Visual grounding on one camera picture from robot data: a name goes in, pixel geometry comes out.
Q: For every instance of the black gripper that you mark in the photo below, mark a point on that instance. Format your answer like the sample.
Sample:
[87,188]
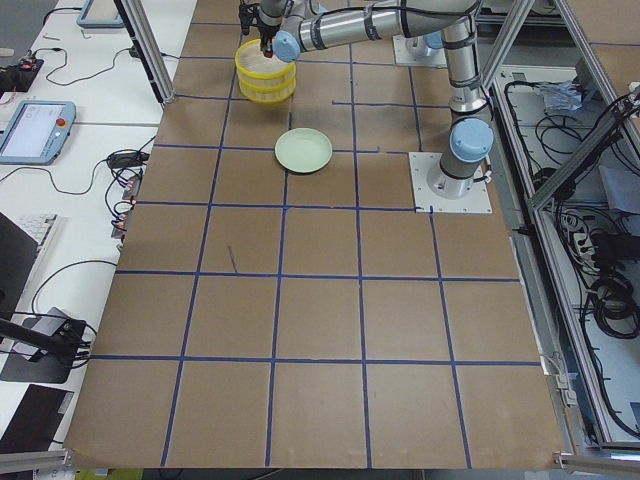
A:
[265,32]

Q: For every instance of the yellow steamer layer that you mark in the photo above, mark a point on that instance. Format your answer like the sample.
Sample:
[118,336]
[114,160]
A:
[267,94]
[265,80]

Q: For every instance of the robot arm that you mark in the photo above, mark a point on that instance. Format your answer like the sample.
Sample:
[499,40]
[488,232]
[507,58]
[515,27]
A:
[288,29]

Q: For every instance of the white steamer cloth liner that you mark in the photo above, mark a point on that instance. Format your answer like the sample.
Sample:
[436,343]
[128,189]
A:
[253,60]

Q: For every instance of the light green plate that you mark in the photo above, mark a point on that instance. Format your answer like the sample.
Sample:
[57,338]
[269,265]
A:
[303,150]

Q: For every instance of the blue teach pendant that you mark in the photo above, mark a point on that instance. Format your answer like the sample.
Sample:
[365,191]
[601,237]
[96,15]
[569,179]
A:
[97,14]
[37,132]

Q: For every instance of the black power adapter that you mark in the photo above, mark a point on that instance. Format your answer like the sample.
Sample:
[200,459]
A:
[128,159]

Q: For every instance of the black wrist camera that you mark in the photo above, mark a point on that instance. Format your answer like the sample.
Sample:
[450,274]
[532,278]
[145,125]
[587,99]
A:
[248,16]

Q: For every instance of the aluminium frame post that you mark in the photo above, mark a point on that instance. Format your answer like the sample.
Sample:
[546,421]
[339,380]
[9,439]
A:
[143,40]

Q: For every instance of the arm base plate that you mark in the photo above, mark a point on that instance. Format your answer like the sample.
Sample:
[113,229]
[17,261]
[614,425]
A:
[435,192]
[426,51]

